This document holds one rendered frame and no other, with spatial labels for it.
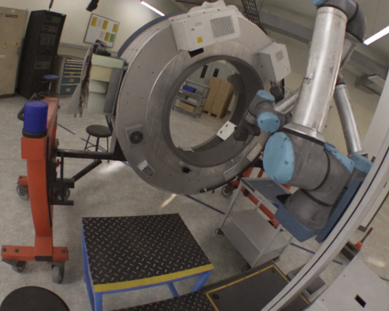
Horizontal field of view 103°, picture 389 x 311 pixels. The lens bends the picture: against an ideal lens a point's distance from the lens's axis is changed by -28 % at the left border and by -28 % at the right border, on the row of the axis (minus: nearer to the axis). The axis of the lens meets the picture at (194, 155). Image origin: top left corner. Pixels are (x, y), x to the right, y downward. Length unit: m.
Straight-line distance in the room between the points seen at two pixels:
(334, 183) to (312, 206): 0.11
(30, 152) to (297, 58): 10.39
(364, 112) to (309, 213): 10.68
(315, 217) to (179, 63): 1.06
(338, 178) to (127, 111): 1.09
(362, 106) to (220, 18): 10.42
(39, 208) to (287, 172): 1.23
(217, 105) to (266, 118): 7.16
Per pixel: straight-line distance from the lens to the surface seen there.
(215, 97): 8.06
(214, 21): 1.22
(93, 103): 1.40
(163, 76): 1.28
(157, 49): 1.26
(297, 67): 10.57
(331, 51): 0.74
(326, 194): 0.79
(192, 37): 1.15
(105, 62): 1.26
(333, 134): 10.92
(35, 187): 1.26
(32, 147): 1.03
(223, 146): 1.84
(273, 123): 0.93
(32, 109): 0.98
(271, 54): 1.57
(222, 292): 1.39
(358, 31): 0.92
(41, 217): 1.39
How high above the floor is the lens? 1.39
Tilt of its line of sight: 21 degrees down
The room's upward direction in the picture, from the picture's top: 19 degrees clockwise
